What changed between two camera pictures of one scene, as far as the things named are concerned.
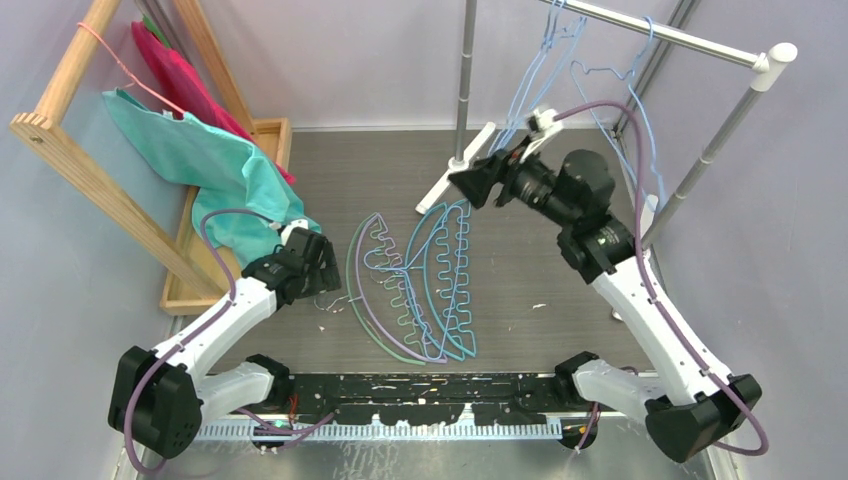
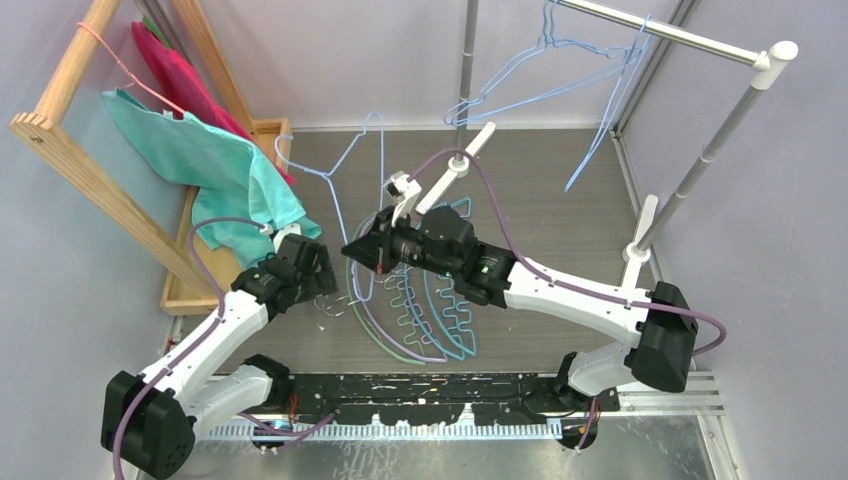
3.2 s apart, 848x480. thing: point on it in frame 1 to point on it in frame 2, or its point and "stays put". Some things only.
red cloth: (188, 90) stays put
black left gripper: (325, 278) stays put
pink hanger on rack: (134, 81) stays put
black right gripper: (504, 168) to (375, 248)
